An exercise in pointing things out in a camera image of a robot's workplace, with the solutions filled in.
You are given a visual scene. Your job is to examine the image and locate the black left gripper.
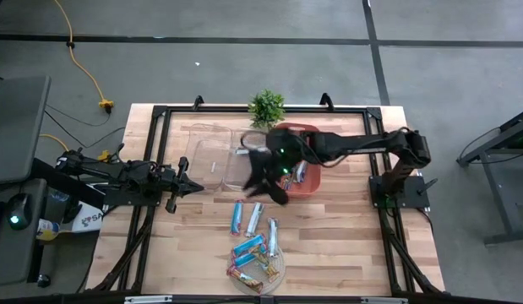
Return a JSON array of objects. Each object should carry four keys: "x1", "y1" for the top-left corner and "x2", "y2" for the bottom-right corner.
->
[{"x1": 153, "y1": 156, "x2": 205, "y2": 214}]

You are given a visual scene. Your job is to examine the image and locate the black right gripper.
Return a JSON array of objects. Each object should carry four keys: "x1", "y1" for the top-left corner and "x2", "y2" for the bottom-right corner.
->
[{"x1": 242, "y1": 128, "x2": 302, "y2": 207}]

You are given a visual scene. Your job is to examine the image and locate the blue granola bar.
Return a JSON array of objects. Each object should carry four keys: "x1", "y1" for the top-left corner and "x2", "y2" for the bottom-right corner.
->
[
  {"x1": 233, "y1": 251, "x2": 260, "y2": 268},
  {"x1": 229, "y1": 199, "x2": 245, "y2": 236},
  {"x1": 231, "y1": 234, "x2": 266, "y2": 258}
]

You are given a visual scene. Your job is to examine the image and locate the clear plastic bin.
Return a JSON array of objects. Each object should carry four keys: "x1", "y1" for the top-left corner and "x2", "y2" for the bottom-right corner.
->
[
  {"x1": 185, "y1": 122, "x2": 233, "y2": 190},
  {"x1": 224, "y1": 126, "x2": 274, "y2": 192}
]

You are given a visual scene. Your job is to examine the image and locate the orange plastic bin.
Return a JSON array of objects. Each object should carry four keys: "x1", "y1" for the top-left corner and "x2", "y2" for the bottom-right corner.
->
[{"x1": 269, "y1": 122, "x2": 324, "y2": 199}]

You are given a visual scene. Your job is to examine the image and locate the small green plant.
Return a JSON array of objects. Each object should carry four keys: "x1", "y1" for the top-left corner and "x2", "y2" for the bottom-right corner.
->
[{"x1": 247, "y1": 89, "x2": 286, "y2": 130}]

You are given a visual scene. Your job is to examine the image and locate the round woven mat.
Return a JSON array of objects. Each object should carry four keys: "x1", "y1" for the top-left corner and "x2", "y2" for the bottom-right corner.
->
[{"x1": 227, "y1": 238, "x2": 288, "y2": 296}]

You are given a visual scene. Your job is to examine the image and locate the white printed bag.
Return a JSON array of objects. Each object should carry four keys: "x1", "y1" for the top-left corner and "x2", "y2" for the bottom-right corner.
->
[{"x1": 70, "y1": 202, "x2": 105, "y2": 234}]

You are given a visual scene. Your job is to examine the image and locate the black support beam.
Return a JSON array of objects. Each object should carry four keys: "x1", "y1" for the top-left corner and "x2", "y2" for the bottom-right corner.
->
[{"x1": 30, "y1": 158, "x2": 106, "y2": 208}]

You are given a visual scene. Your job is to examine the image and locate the plastic bottle yellow label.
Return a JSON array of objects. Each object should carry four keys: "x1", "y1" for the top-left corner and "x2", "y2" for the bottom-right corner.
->
[{"x1": 35, "y1": 218, "x2": 62, "y2": 242}]

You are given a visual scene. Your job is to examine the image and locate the black computer mouse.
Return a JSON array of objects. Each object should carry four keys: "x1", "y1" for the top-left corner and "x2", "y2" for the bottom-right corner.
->
[{"x1": 5, "y1": 193, "x2": 33, "y2": 231}]

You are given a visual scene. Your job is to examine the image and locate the dark grey laptop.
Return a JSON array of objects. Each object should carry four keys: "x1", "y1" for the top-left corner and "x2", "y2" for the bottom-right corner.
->
[{"x1": 0, "y1": 75, "x2": 52, "y2": 186}]

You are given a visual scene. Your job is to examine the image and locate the grey side desk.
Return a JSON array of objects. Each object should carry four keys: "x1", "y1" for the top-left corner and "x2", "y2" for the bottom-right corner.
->
[{"x1": 0, "y1": 177, "x2": 49, "y2": 288}]

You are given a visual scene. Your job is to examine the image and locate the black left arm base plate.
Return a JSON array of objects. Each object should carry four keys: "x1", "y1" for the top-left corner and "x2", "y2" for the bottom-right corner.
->
[{"x1": 103, "y1": 185, "x2": 161, "y2": 208}]

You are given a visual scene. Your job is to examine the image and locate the yellow extension cord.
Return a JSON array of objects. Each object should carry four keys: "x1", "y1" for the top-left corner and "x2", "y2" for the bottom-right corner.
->
[
  {"x1": 52, "y1": 0, "x2": 115, "y2": 114},
  {"x1": 39, "y1": 133, "x2": 112, "y2": 164}
]

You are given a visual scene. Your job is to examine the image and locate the black aluminium table frame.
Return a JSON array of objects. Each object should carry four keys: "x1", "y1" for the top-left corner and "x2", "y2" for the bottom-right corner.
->
[{"x1": 74, "y1": 92, "x2": 448, "y2": 304}]

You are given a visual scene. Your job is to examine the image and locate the white bracket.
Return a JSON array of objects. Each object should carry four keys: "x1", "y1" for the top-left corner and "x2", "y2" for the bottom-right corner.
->
[
  {"x1": 123, "y1": 295, "x2": 173, "y2": 304},
  {"x1": 360, "y1": 296, "x2": 409, "y2": 304}
]

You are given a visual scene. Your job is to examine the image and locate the black cable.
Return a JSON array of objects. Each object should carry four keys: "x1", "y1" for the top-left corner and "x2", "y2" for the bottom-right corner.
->
[{"x1": 44, "y1": 103, "x2": 127, "y2": 149}]

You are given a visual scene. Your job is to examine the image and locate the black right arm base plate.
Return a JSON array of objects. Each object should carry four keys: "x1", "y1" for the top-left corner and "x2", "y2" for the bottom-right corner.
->
[{"x1": 369, "y1": 175, "x2": 431, "y2": 209}]

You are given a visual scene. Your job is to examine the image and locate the grey metal table frame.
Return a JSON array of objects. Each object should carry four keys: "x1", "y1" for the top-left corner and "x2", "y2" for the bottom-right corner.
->
[{"x1": 456, "y1": 107, "x2": 523, "y2": 247}]

